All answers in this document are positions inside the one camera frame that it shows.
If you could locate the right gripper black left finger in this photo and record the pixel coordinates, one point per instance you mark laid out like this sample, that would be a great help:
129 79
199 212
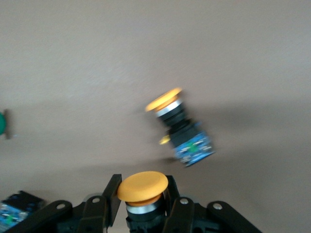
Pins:
94 213

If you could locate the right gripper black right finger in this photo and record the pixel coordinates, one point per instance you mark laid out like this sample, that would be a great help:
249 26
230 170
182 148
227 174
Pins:
184 216

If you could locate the yellow push button red mark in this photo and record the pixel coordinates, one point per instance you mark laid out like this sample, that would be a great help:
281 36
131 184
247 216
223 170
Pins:
143 185

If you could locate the yellow push button green mark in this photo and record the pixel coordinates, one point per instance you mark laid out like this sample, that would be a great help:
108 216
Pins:
192 145

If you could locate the brown table cover sheet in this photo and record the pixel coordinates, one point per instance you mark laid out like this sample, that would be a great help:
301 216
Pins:
97 48

